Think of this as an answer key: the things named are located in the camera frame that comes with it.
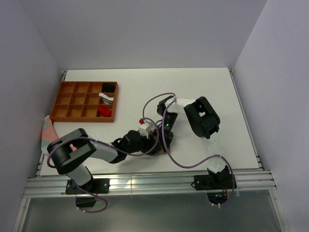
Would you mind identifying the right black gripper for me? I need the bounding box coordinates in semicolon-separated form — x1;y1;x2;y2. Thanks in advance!
154;112;179;152

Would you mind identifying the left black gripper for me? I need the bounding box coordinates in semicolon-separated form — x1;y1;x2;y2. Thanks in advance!
126;131;161;156

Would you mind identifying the brown striped sock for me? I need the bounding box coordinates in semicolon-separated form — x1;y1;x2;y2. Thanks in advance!
151;135;166;155

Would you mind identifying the red christmas sock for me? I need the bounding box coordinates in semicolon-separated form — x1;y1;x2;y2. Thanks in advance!
98;106;112;117

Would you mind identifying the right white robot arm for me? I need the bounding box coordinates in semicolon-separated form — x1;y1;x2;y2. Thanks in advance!
157;96;236;189

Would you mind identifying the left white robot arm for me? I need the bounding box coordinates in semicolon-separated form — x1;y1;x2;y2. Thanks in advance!
47;128;161;193

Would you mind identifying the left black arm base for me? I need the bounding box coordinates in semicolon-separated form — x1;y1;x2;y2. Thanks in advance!
65;178;110;195

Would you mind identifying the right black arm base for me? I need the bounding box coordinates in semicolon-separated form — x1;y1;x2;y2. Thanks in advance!
191;174;237;190

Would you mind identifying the white black rolled sock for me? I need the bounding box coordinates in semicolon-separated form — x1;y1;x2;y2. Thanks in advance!
98;92;114;104

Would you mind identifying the orange compartment tray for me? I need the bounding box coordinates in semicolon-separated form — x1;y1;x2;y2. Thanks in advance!
50;81;118;122

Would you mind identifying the pink patterned sock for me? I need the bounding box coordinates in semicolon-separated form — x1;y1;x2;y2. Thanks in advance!
41;116;58;155

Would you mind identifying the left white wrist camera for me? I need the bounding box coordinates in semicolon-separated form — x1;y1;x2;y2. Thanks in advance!
138;119;155;139

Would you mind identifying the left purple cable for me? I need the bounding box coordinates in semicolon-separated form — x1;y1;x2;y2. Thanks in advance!
47;117;160;213

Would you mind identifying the purple cable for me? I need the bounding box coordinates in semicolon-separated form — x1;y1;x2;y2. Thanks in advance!
142;92;237;208
47;117;160;213

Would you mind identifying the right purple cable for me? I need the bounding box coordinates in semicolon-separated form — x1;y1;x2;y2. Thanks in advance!
142;92;237;208

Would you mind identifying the aluminium frame rail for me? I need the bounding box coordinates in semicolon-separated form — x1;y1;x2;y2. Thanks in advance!
22;170;277;198

